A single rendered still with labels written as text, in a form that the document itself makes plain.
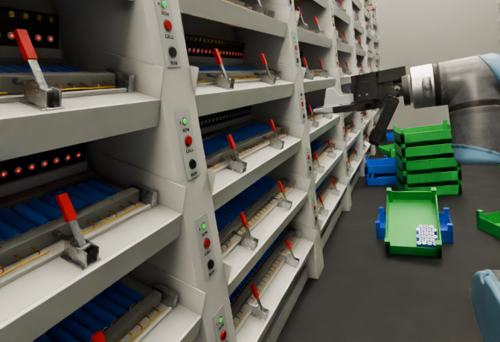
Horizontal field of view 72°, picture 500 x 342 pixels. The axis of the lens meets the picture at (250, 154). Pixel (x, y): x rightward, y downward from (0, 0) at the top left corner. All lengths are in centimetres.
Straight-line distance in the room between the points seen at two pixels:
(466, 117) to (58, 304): 73
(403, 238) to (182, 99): 121
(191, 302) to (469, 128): 62
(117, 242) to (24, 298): 13
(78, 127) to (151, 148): 17
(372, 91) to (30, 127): 64
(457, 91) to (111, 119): 64
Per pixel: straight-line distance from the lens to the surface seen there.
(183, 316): 68
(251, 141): 98
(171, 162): 58
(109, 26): 64
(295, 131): 121
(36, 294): 46
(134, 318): 64
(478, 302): 68
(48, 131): 45
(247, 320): 96
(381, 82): 82
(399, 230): 163
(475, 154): 78
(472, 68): 80
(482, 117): 78
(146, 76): 58
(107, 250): 51
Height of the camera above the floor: 72
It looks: 10 degrees down
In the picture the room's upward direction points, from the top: 8 degrees counter-clockwise
